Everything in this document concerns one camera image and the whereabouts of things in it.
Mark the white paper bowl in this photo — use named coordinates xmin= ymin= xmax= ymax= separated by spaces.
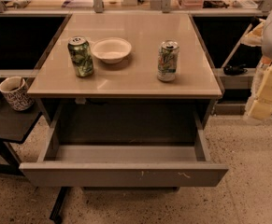
xmin=91 ymin=37 xmax=132 ymax=64

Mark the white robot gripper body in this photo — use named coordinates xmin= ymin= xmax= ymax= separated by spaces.
xmin=245 ymin=56 xmax=272 ymax=116

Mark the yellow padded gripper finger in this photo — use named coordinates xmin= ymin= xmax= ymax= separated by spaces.
xmin=247 ymin=64 xmax=272 ymax=120

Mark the dark side table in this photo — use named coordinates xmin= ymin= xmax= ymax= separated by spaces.
xmin=0 ymin=96 xmax=71 ymax=224

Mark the white green soda can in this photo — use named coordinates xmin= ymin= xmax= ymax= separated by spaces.
xmin=157 ymin=40 xmax=179 ymax=82

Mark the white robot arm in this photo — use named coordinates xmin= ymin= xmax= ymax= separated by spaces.
xmin=240 ymin=11 xmax=272 ymax=124

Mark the white rod with black tip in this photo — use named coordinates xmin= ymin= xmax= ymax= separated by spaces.
xmin=221 ymin=23 xmax=252 ymax=68

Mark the grey drawer cabinet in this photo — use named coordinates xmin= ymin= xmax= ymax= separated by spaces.
xmin=36 ymin=96 xmax=219 ymax=194

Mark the black object on ledge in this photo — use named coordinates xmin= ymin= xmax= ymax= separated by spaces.
xmin=223 ymin=64 xmax=248 ymax=76

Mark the grey open top drawer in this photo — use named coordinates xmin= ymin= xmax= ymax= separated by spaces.
xmin=19 ymin=105 xmax=229 ymax=189

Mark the patterned black white mug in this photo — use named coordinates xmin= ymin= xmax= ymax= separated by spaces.
xmin=0 ymin=77 xmax=35 ymax=111

